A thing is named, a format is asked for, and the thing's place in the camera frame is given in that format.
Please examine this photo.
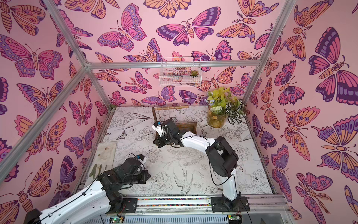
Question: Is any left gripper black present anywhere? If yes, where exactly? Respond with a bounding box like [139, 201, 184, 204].
[124, 169, 153, 185]

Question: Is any wooden jewelry display stand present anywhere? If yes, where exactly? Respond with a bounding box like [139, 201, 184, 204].
[152, 104, 197, 134]

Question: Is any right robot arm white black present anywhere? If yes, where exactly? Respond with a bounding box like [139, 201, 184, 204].
[153, 119, 250, 213]

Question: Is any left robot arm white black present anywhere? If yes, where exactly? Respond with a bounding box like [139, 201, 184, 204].
[24, 155, 151, 224]

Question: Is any glass vase with plants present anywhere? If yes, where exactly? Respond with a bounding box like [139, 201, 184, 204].
[206, 87, 247, 128]

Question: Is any small succulent in basket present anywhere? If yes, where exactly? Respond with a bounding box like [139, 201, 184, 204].
[190, 71, 200, 77]

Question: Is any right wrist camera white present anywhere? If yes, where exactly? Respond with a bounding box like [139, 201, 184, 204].
[152, 121, 166, 137]

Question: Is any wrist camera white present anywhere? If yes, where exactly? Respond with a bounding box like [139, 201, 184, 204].
[136, 154, 147, 163]
[152, 121, 166, 137]

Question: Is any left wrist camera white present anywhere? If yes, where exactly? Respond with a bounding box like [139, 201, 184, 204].
[136, 154, 147, 163]

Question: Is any white wire wall basket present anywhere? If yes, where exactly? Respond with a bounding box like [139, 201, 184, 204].
[158, 56, 202, 88]

